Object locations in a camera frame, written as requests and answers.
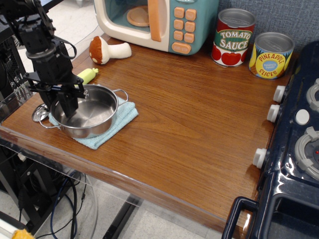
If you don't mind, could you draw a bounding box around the clear acrylic table guard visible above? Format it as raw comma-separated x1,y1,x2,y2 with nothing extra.
1,72,245,224

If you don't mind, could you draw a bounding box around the black cable under table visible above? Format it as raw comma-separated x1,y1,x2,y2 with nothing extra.
34,174,88,239

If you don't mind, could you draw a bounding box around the tomato sauce can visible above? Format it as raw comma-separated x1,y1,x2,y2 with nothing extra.
211,8,256,67

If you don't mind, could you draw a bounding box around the white stove knob middle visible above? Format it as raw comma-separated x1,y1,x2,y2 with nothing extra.
267,105,280,123

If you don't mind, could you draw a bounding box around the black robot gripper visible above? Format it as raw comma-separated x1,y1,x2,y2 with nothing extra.
24,47,88,117

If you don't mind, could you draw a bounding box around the dark blue toy stove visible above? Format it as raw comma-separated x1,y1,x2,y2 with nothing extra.
222,41,319,239

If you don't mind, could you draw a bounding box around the toy microwave teal cream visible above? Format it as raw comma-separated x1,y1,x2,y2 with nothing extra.
94,0,219,55

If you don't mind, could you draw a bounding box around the pineapple slices can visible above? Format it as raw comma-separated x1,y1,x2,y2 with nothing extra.
249,32,295,80

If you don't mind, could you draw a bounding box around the blue cable under table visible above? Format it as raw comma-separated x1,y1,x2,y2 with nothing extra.
49,174,78,239

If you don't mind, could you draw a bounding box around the green handled ice cream scoop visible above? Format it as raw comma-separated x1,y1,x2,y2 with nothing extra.
32,68,99,122

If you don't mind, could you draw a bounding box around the white stove knob bottom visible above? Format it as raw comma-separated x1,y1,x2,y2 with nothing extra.
253,148,267,169

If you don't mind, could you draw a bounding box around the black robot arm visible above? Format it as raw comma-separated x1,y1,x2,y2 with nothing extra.
0,0,88,117

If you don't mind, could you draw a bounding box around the plush mushroom toy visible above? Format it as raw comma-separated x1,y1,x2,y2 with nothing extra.
89,36,132,65

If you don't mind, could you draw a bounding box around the white stove knob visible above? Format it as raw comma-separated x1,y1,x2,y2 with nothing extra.
253,148,267,169
273,86,286,103
267,105,280,123

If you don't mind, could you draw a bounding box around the white stove knob top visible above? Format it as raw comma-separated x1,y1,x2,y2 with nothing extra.
273,86,286,103

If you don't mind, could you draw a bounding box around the silver steel pot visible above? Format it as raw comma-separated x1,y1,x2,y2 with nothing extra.
39,85,129,139

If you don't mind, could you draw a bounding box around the light blue folded rag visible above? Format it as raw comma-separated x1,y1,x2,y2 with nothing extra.
49,98,138,150

